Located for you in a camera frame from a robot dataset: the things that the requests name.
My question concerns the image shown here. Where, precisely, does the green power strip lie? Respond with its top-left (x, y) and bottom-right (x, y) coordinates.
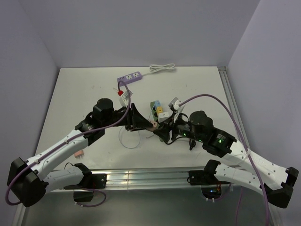
top-left (150, 101), bottom-right (165, 128)

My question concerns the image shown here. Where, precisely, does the aluminium side rail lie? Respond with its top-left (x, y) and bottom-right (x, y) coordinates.
top-left (217, 66), bottom-right (250, 147)

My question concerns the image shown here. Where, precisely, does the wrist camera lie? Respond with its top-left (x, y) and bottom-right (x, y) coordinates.
top-left (117, 90), bottom-right (133, 107)
top-left (168, 97), bottom-right (184, 120)

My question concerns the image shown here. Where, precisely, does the aluminium front rail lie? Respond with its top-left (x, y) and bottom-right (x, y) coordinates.
top-left (22, 168), bottom-right (270, 194)

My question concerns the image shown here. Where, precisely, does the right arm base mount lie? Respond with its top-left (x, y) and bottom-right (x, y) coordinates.
top-left (187, 170), bottom-right (231, 202)

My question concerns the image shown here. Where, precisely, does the light blue charger cable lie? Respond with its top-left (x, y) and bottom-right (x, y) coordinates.
top-left (118, 105), bottom-right (158, 150)

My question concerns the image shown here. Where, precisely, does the purple power strip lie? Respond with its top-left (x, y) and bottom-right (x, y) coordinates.
top-left (117, 72), bottom-right (143, 85)

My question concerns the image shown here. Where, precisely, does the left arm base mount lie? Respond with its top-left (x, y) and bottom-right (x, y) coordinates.
top-left (64, 174), bottom-right (107, 207)

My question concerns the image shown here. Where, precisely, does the white coiled power cord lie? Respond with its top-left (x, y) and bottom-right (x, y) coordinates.
top-left (142, 63), bottom-right (177, 77)

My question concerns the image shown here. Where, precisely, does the white plug adapter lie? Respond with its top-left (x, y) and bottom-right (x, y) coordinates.
top-left (158, 112), bottom-right (169, 123)

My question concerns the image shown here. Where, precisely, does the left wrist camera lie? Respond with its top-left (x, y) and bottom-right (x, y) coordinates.
top-left (117, 90), bottom-right (133, 107)

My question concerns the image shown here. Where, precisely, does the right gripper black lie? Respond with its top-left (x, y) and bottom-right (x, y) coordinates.
top-left (153, 111), bottom-right (205, 142)

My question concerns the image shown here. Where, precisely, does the yellow plug adapter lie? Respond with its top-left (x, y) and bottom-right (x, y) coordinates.
top-left (156, 106), bottom-right (163, 114)

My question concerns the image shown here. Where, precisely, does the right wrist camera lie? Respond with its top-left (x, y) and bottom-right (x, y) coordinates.
top-left (168, 97), bottom-right (184, 120)

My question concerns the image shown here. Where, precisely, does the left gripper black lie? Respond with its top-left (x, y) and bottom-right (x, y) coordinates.
top-left (103, 103), bottom-right (152, 132)

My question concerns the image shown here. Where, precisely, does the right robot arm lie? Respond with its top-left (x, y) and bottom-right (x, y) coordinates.
top-left (153, 111), bottom-right (299, 209)

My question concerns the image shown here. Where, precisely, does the blue USB charger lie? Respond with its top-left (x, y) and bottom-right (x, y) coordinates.
top-left (154, 100), bottom-right (161, 108)

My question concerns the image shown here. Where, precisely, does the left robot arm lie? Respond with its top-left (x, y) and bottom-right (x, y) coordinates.
top-left (5, 98), bottom-right (153, 207)

